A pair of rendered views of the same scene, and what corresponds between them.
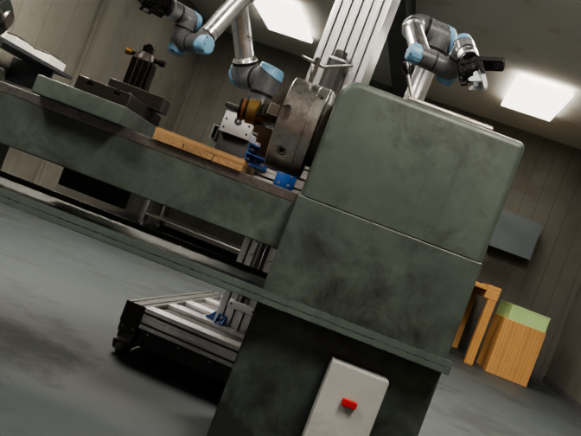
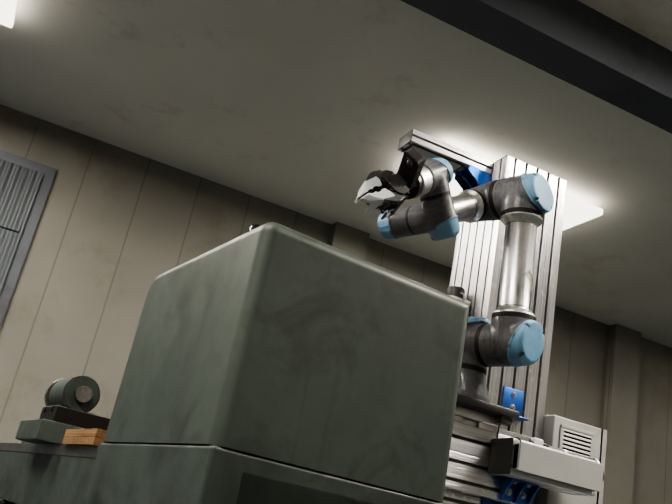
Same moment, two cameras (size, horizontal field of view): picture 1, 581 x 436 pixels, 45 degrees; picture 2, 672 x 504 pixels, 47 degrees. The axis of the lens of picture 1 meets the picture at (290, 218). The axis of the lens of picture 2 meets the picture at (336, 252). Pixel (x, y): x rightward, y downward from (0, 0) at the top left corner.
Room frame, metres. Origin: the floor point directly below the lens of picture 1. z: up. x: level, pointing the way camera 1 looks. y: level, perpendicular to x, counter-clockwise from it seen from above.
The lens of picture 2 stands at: (1.57, -1.69, 0.76)
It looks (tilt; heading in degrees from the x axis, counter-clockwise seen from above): 20 degrees up; 58
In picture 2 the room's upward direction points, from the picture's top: 12 degrees clockwise
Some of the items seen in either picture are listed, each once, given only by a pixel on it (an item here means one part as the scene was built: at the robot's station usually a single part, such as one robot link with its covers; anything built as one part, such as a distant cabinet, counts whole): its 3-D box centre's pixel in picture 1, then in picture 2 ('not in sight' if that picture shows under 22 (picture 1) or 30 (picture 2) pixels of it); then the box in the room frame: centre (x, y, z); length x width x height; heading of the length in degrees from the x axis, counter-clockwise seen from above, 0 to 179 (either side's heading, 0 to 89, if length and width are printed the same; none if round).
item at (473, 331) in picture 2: not in sight; (470, 344); (2.99, -0.18, 1.33); 0.13 x 0.12 x 0.14; 100
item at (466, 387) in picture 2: not in sight; (462, 385); (2.99, -0.18, 1.21); 0.15 x 0.15 x 0.10
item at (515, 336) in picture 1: (487, 276); not in sight; (8.61, -2.53, 1.02); 1.58 x 1.48 x 2.05; 170
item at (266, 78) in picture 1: (267, 80); not in sight; (3.08, 0.31, 1.33); 0.13 x 0.12 x 0.14; 50
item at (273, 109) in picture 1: (273, 112); not in sight; (2.26, 0.17, 1.09); 0.12 x 0.11 x 0.05; 178
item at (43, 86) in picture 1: (104, 113); (112, 449); (2.41, 0.73, 0.90); 0.53 x 0.30 x 0.06; 178
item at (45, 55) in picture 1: (41, 56); not in sight; (6.21, 2.59, 1.37); 0.38 x 0.36 x 0.10; 170
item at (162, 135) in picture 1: (207, 155); (143, 452); (2.36, 0.34, 0.89); 0.36 x 0.30 x 0.04; 178
